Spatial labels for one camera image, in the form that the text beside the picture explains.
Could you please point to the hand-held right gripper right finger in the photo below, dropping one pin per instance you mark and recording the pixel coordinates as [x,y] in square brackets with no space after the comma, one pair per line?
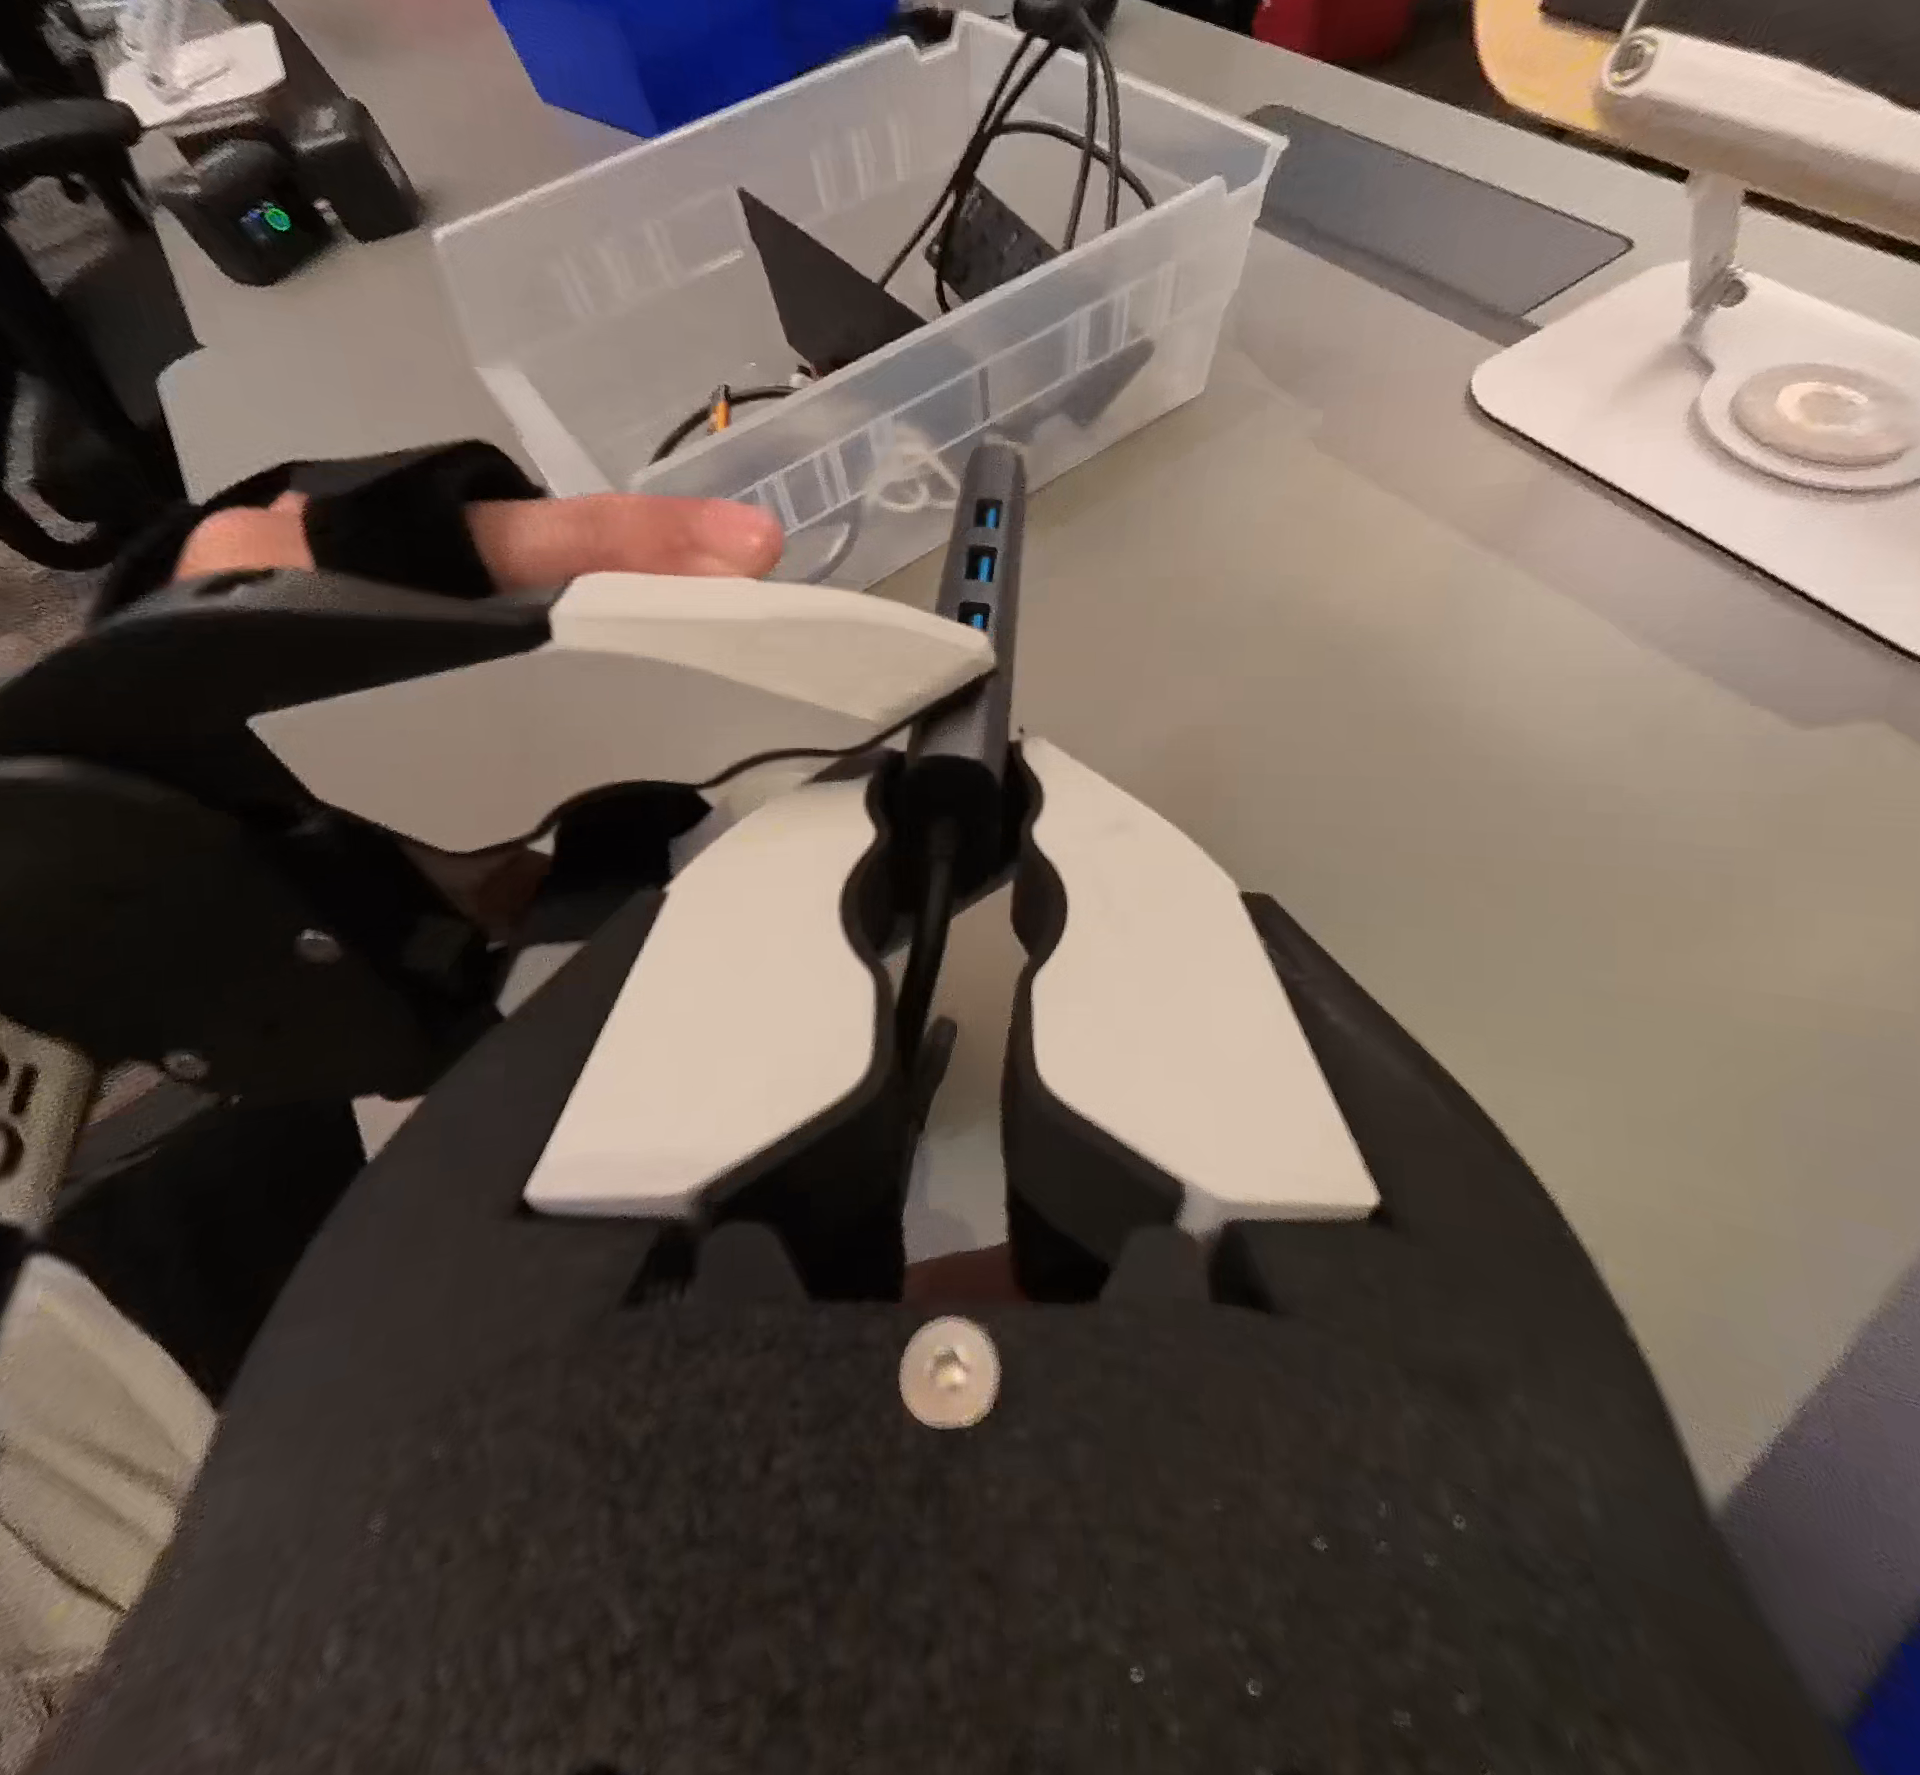
[1186,1040]

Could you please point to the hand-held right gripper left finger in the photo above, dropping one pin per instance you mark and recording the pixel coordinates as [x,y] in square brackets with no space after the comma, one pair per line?
[721,1054]

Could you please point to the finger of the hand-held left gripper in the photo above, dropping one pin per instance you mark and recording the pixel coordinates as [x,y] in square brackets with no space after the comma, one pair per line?
[780,635]
[524,757]

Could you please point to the grey aluminium USB hub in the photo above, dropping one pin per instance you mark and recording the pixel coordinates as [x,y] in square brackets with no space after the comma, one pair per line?
[983,575]

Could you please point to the clear plastic bin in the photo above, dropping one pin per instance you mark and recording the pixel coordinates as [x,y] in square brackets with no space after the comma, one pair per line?
[631,274]

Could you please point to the black multi-port USB hub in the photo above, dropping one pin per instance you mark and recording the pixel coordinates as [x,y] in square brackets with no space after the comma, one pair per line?
[988,238]

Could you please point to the person's left hand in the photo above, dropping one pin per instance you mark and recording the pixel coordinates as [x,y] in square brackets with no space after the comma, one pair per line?
[631,537]

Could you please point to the black bin divider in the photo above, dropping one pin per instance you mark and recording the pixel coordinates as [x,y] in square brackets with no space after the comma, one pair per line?
[826,289]

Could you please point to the black office chair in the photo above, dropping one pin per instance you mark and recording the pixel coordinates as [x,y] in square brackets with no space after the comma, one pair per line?
[67,261]

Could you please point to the black device with green display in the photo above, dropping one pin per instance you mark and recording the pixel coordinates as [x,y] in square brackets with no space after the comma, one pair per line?
[249,215]

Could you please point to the small black charger dock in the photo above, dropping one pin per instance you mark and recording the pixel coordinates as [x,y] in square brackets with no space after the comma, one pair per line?
[361,163]

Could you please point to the person's white shirt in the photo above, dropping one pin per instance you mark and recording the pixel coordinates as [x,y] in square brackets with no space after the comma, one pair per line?
[74,1446]

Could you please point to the clear acrylic stand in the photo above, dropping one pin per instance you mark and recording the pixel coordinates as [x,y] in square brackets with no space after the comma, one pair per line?
[180,21]

